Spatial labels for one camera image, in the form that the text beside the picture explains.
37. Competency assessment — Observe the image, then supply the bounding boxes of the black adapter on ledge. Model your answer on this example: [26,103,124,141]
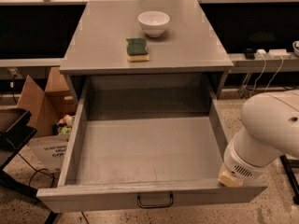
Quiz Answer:
[244,49,255,60]

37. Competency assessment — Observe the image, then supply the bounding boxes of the white ceramic bowl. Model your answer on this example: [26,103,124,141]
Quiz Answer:
[138,11,170,37]

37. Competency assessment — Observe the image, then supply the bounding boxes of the colourful items in box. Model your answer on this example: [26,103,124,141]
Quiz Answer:
[53,115,75,135]

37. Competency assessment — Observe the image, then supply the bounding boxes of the brown cardboard box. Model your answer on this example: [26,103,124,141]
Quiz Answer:
[17,67,76,173]

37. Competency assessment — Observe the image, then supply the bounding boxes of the black floor cable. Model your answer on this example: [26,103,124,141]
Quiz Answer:
[15,151,59,189]

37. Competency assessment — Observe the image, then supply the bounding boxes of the black stand left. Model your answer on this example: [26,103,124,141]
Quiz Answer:
[0,108,45,207]

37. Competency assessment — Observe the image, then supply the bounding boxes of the grey top drawer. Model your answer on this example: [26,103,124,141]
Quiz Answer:
[37,73,266,213]

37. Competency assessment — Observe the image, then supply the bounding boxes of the grey drawer cabinet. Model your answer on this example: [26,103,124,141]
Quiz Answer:
[59,0,235,110]

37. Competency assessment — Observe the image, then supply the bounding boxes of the white power strip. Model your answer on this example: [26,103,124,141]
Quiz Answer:
[255,49,291,60]

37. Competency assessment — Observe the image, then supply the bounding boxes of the black stand leg right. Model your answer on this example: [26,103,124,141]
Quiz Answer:
[280,155,299,205]

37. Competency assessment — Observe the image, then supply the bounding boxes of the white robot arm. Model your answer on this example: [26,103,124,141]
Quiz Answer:
[219,90,299,187]

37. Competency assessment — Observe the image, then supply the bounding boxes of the green yellow sponge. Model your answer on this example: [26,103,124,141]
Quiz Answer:
[126,38,150,63]

